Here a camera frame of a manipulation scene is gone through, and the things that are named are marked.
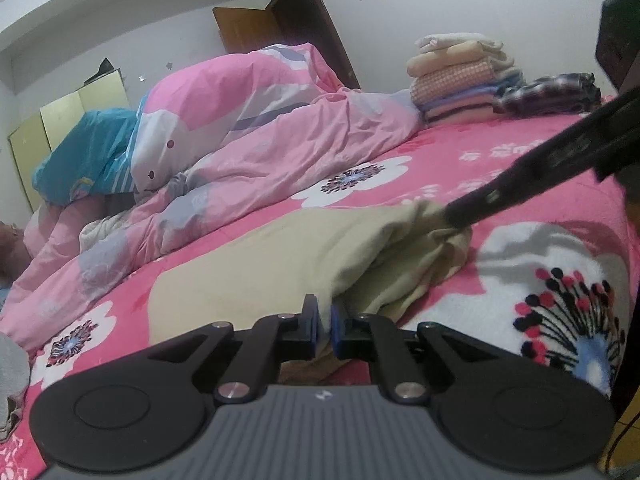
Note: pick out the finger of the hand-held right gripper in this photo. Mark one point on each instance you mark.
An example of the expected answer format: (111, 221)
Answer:
(525, 172)

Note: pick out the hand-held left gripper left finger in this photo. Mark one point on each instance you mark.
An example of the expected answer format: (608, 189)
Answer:
(310, 330)

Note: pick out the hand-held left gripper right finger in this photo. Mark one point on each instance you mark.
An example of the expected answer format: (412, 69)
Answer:
(340, 332)

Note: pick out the beige pants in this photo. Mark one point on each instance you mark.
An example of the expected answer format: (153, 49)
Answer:
(300, 250)

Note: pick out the stack of folded clothes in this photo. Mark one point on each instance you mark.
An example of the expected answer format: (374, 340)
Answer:
(460, 80)

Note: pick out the dark plaid garment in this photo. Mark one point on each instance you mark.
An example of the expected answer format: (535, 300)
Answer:
(545, 92)

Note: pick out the pink flower-print blanket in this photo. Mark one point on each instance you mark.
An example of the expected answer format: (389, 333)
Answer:
(500, 260)

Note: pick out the pink floral quilt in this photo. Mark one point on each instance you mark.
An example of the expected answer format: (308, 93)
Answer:
(300, 145)

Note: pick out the white knit cloth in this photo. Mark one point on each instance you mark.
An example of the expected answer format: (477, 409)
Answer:
(102, 230)

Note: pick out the dark wooden door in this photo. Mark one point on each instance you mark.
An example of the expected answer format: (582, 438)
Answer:
(280, 20)

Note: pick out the grey garment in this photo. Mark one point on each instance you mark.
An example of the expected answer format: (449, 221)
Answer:
(12, 380)

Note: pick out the brown plush toy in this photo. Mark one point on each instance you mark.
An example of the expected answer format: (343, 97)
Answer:
(10, 250)

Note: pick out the pale yellow wardrobe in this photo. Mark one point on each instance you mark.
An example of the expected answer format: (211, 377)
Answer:
(60, 125)

